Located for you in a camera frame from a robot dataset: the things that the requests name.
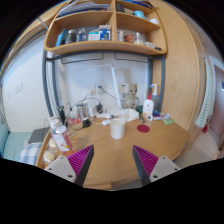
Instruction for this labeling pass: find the clear pump dispenser bottle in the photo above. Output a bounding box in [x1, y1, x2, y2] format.
[150, 83, 159, 111]

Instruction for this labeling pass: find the blue plaid pillow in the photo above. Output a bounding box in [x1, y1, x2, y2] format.
[19, 142, 42, 165]

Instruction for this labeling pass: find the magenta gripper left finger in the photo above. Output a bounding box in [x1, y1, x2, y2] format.
[45, 145, 94, 186]

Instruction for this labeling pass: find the white box on desk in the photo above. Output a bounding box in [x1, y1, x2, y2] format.
[120, 108, 139, 122]

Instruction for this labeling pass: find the wooden wall shelf unit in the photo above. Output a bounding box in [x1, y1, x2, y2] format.
[44, 0, 167, 56]

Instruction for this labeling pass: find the green sponge block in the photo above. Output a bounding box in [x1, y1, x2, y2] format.
[163, 118, 174, 125]

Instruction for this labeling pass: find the white pump lotion bottle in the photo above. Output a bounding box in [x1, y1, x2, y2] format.
[143, 94, 154, 117]

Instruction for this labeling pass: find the teal bowl on shelf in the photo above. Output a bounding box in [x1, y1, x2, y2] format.
[134, 11, 145, 19]

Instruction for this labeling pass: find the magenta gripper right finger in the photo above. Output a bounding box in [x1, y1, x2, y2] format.
[132, 145, 180, 186]

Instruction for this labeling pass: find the grey laptop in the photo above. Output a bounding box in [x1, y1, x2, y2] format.
[29, 127, 49, 143]

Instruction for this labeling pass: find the blue white box on shelf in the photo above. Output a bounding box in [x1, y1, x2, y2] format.
[99, 25, 111, 40]

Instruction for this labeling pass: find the white cylindrical cup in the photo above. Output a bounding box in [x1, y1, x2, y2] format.
[110, 118, 125, 139]

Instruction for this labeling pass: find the silver metal cup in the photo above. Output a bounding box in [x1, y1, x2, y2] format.
[77, 103, 88, 120]

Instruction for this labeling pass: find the clear bottle pink liquid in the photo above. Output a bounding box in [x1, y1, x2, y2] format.
[50, 119, 73, 152]

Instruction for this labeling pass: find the striped hanging towel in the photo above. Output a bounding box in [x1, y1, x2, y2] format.
[195, 59, 214, 128]

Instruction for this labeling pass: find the white desk lamp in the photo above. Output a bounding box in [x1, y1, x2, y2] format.
[96, 64, 122, 116]

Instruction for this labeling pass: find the round red coaster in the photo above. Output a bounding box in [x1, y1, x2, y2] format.
[137, 125, 150, 133]

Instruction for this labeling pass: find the dark jar on shelf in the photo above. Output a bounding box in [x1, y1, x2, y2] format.
[65, 29, 76, 44]

